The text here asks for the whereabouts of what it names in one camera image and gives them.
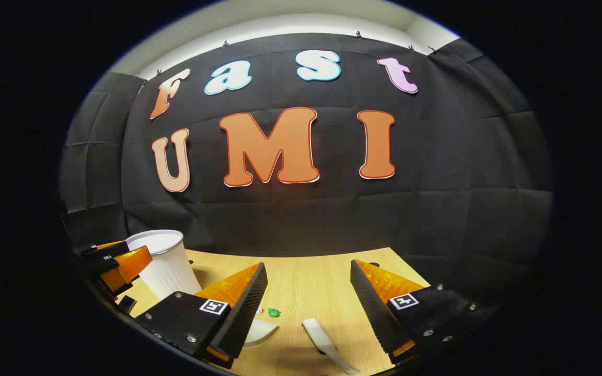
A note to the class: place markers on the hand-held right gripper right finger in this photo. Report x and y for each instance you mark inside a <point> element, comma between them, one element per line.
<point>369,303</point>

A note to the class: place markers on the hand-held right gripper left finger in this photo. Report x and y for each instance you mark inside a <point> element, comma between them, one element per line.
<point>246,308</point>

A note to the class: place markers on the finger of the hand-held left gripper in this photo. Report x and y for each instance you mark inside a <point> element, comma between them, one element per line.
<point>94,249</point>
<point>123,266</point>

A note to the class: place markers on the grey plastic dustpan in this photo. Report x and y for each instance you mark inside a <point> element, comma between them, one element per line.
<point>260,331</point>

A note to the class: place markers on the green paper ball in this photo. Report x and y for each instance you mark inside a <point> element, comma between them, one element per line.
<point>274,312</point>

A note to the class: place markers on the white ribbed garbage bin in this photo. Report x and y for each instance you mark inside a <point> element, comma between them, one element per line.
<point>168,266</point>

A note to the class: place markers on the wooden desktop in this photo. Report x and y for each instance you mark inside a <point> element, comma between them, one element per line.
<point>306,282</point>

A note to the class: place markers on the black backdrop cloth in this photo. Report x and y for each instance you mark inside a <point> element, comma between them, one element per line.
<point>437,198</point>

